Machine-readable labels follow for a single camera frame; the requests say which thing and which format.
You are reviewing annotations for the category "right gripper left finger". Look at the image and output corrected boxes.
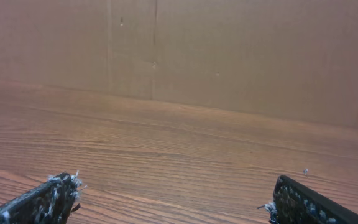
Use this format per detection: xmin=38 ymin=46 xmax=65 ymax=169
xmin=0 ymin=172 xmax=83 ymax=224

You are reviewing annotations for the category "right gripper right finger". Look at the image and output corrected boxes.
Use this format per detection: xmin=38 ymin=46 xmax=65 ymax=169
xmin=264 ymin=175 xmax=358 ymax=224

